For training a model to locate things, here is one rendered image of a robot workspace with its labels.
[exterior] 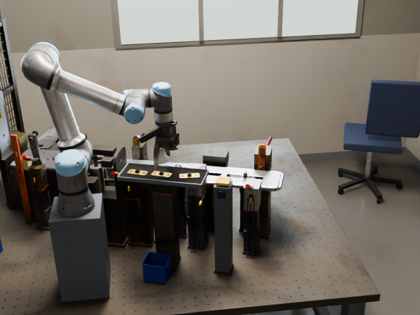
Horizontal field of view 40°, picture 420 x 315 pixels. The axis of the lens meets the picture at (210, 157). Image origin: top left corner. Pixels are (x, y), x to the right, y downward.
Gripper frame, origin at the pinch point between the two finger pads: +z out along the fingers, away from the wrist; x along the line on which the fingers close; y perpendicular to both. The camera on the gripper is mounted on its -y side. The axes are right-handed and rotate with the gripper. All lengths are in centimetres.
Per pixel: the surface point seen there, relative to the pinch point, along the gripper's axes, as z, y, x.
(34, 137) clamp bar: 1, -69, 11
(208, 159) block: 20, 6, 47
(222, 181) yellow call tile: 5.2, 26.3, 0.8
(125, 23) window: -8, -105, 196
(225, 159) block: 20, 14, 48
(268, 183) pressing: 21, 40, 33
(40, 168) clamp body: 17, -67, 11
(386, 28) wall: 6, 83, 283
